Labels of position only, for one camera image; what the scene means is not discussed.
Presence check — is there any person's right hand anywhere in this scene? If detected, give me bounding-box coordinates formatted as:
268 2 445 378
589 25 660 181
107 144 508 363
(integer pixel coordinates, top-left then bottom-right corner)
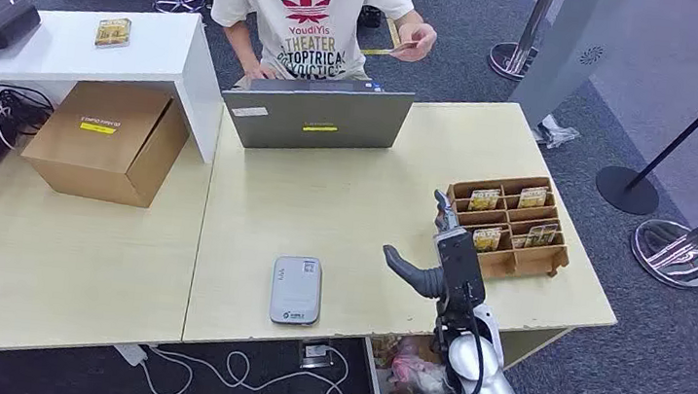
241 62 279 84

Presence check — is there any person's left hand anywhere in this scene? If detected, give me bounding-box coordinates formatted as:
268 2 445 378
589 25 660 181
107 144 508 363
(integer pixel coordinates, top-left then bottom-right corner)
393 20 439 66

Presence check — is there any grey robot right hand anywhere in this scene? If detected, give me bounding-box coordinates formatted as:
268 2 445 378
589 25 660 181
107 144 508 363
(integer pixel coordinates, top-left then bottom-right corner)
377 185 462 302

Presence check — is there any grey card reader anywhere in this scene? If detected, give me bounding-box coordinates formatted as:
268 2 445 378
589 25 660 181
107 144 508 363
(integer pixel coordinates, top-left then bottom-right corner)
267 253 326 330

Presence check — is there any wooden card organizer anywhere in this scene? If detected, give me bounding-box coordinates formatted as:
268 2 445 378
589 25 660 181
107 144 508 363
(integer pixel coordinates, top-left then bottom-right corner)
430 164 579 289

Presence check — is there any person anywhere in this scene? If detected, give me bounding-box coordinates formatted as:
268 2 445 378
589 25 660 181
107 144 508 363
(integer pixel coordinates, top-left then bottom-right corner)
201 0 442 100

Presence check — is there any yellow card pack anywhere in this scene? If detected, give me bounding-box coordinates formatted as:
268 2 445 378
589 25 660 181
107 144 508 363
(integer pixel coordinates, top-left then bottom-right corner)
92 15 133 52

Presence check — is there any yellow floor tape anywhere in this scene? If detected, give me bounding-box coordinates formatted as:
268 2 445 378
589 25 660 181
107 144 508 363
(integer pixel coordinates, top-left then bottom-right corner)
359 15 405 59

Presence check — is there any grey laptop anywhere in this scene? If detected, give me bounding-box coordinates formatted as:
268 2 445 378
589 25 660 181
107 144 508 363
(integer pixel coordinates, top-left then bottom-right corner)
215 65 418 166

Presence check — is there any pink plastic bag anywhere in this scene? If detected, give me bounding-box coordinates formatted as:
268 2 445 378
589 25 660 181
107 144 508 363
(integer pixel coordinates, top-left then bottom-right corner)
386 348 452 394

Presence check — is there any white open drawer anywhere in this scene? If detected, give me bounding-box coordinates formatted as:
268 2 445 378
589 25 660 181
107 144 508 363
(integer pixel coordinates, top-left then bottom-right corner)
356 326 485 394

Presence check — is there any metal floor socket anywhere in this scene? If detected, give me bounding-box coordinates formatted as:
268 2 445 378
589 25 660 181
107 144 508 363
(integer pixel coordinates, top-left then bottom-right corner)
297 339 337 373

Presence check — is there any grey kiosk pillar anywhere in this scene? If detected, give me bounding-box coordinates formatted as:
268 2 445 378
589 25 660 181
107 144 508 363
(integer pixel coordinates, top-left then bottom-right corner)
506 0 624 136

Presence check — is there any crumpled clear plastic bag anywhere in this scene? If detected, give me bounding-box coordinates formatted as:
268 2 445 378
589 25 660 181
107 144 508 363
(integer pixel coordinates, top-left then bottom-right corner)
531 113 582 152

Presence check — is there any brown cardboard box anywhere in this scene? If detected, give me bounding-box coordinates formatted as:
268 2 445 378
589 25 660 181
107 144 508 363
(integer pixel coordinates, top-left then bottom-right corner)
17 74 196 213

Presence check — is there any white desk shelf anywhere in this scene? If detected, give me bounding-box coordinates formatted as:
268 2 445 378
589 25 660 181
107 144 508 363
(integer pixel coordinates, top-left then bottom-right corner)
0 0 234 165

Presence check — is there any white power adapter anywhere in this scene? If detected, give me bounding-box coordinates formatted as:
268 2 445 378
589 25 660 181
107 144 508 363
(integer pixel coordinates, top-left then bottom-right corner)
112 341 149 369

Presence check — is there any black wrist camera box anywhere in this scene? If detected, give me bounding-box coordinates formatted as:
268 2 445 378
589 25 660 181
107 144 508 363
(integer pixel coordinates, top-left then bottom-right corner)
426 226 494 321

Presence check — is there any chrome stanchion post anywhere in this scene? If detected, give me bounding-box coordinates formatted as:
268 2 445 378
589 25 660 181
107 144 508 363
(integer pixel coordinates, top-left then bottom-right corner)
486 0 563 86
626 173 698 290

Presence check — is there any black camera cable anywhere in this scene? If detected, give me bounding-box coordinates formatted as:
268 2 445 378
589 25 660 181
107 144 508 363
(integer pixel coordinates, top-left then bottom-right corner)
366 302 494 394

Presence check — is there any white power cable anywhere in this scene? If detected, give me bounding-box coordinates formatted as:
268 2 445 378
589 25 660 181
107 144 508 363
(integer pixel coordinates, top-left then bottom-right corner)
136 327 352 394

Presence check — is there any black stanchion post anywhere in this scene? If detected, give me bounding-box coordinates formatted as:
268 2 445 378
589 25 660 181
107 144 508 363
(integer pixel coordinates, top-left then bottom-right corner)
592 25 698 223

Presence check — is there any black cable bundle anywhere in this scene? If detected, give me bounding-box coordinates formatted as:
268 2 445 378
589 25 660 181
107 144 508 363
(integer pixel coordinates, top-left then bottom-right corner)
0 82 57 154

